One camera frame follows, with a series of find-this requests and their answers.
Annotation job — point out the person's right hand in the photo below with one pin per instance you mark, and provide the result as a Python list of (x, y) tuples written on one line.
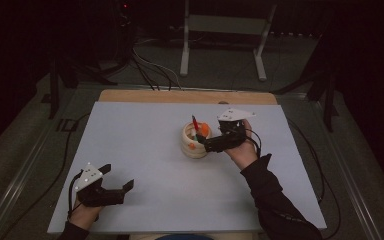
[(243, 155)]

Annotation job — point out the white metal stand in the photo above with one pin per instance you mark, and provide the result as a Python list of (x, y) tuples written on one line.
[(225, 23)]

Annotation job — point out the red pen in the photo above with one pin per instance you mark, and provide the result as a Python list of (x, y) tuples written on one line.
[(195, 123)]

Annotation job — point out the green and white glue stick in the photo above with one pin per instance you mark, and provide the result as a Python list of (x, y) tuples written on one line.
[(195, 137)]

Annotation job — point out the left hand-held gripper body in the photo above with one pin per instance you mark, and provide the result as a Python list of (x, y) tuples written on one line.
[(95, 195)]

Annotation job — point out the dark device with red light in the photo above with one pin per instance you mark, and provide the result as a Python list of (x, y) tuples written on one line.
[(124, 20)]

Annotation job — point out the person's left hand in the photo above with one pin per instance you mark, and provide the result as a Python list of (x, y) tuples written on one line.
[(85, 215)]

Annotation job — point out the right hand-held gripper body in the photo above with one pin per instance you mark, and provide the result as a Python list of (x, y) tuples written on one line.
[(230, 138)]

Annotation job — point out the white table sheet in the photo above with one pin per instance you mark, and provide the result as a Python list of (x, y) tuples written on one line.
[(140, 150)]

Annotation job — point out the metal floor rail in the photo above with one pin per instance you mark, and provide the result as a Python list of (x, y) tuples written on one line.
[(350, 173), (16, 186)]

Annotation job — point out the black tripod stand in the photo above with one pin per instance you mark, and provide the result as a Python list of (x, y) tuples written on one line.
[(326, 96), (60, 76)]

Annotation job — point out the cream duck pen holder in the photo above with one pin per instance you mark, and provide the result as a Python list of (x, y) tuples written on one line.
[(193, 150)]

